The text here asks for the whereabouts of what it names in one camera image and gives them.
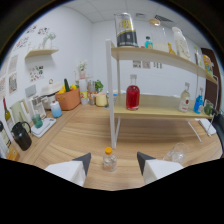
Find small clear bottle orange cap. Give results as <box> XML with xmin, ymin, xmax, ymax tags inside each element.
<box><xmin>101</xmin><ymin>146</ymin><xmax>118</xmax><ymax>173</ymax></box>

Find blue liquid glass bottle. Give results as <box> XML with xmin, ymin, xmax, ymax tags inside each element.
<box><xmin>193</xmin><ymin>87</ymin><xmax>205</xmax><ymax>115</ymax></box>

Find clear bottle wooden lid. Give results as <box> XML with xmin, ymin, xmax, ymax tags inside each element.
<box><xmin>148</xmin><ymin>18</ymin><xmax>170</xmax><ymax>53</ymax></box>

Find green glass cup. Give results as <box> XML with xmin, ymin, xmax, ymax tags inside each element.
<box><xmin>31</xmin><ymin>113</ymin><xmax>44</xmax><ymax>129</ymax></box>

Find yellow cup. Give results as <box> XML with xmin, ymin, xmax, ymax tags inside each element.
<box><xmin>95</xmin><ymin>92</ymin><xmax>109</xmax><ymax>108</ymax></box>

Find clear glass with ice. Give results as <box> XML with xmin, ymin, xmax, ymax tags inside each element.
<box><xmin>163</xmin><ymin>142</ymin><xmax>190</xmax><ymax>166</ymax></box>

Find white kitchen scale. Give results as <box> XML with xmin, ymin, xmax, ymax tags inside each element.
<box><xmin>30</xmin><ymin>117</ymin><xmax>58</xmax><ymax>139</ymax></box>

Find black lidded mug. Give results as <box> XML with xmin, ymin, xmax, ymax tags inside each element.
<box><xmin>10</xmin><ymin>121</ymin><xmax>33</xmax><ymax>152</ymax></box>

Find white blue lidded container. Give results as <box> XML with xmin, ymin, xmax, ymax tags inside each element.
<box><xmin>49</xmin><ymin>100</ymin><xmax>63</xmax><ymax>119</ymax></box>

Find white notebook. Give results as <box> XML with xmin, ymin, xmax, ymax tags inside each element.
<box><xmin>194</xmin><ymin>117</ymin><xmax>218</xmax><ymax>137</ymax></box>

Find orange basket with fruit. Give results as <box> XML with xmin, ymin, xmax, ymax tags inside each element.
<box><xmin>54</xmin><ymin>87</ymin><xmax>82</xmax><ymax>112</ymax></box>

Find black chair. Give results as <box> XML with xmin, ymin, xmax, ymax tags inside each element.
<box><xmin>211</xmin><ymin>113</ymin><xmax>224</xmax><ymax>158</ymax></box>

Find red liquid glass bottle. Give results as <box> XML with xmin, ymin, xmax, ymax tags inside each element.
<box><xmin>125</xmin><ymin>73</ymin><xmax>141</xmax><ymax>111</ymax></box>

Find glass jar with green plant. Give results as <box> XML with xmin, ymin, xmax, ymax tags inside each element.
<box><xmin>203</xmin><ymin>99</ymin><xmax>215</xmax><ymax>117</ymax></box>

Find green potted plant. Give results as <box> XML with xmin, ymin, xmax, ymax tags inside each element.
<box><xmin>94</xmin><ymin>79</ymin><xmax>105</xmax><ymax>94</ymax></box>

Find brown door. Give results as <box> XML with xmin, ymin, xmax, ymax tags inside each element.
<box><xmin>199</xmin><ymin>47</ymin><xmax>223</xmax><ymax>113</ymax></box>

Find pink vase white flowers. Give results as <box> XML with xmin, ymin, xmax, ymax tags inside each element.
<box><xmin>78</xmin><ymin>59</ymin><xmax>88</xmax><ymax>80</ymax></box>

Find wooden two-tier shelf rack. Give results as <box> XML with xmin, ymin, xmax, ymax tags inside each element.
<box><xmin>105</xmin><ymin>39</ymin><xmax>219</xmax><ymax>150</ymax></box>

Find clear bottle green cap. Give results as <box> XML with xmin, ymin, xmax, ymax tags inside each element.
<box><xmin>194</xmin><ymin>45</ymin><xmax>203</xmax><ymax>66</ymax></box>

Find small yellow bottle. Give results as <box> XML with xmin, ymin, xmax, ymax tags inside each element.
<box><xmin>167</xmin><ymin>42</ymin><xmax>177</xmax><ymax>56</ymax></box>

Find small teal bottle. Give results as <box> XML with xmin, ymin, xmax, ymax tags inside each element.
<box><xmin>144</xmin><ymin>35</ymin><xmax>154</xmax><ymax>50</ymax></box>

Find white vase ornament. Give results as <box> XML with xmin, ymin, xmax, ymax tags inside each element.
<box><xmin>40</xmin><ymin>31</ymin><xmax>57</xmax><ymax>50</ymax></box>

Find tall black silver can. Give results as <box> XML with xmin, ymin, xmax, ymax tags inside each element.
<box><xmin>114</xmin><ymin>12</ymin><xmax>139</xmax><ymax>48</ymax></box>

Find ceiling air vent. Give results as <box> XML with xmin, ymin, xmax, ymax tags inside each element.
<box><xmin>154</xmin><ymin>14</ymin><xmax>174</xmax><ymax>24</ymax></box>

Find wooden wall shelf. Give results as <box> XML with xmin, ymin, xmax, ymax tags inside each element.
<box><xmin>24</xmin><ymin>48</ymin><xmax>60</xmax><ymax>59</ymax></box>

